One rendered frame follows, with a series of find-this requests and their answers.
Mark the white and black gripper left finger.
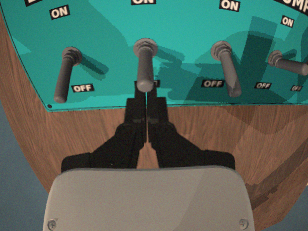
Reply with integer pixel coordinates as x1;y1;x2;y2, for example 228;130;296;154
61;82;147;173

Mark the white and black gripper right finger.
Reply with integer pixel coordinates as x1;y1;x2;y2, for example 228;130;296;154
147;81;235;170

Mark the teal switch console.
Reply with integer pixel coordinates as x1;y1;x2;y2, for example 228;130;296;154
0;0;308;112

